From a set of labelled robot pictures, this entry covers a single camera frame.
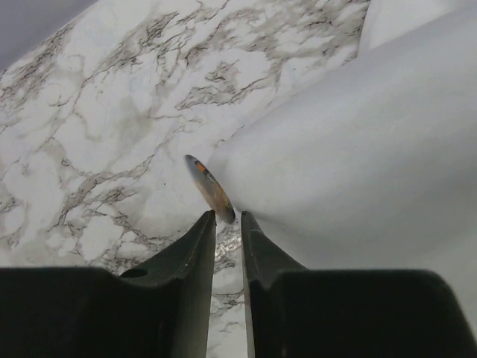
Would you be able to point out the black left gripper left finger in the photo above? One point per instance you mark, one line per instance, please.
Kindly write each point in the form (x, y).
(159, 308)

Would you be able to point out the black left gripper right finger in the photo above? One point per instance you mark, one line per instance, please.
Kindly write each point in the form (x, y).
(292, 311)

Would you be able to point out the round blue orange brooch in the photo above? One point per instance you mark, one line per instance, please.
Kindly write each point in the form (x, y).
(210, 189)

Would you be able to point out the white t-shirt with flower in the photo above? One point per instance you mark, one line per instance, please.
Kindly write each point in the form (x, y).
(375, 165)

